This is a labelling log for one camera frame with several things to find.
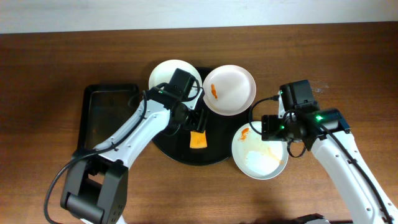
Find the white plate top left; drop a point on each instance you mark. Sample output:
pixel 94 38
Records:
pixel 164 71

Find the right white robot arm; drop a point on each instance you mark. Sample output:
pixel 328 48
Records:
pixel 327 135

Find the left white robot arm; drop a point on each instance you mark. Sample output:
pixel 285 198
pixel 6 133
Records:
pixel 95 189

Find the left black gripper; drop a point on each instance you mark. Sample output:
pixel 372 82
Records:
pixel 200 121

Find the round black serving tray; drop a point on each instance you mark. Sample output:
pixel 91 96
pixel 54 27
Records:
pixel 220 131

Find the rectangular black tray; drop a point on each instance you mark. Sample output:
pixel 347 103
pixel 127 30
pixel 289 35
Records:
pixel 106 107

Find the green and yellow sponge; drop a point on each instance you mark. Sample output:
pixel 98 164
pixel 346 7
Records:
pixel 198 140

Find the pinkish white plate top right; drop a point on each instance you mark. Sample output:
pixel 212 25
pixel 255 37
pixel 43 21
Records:
pixel 229 90

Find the light grey plate bottom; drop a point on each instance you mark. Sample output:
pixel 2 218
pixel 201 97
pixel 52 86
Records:
pixel 258 159

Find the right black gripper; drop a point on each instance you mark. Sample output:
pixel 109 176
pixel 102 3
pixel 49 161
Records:
pixel 267 127

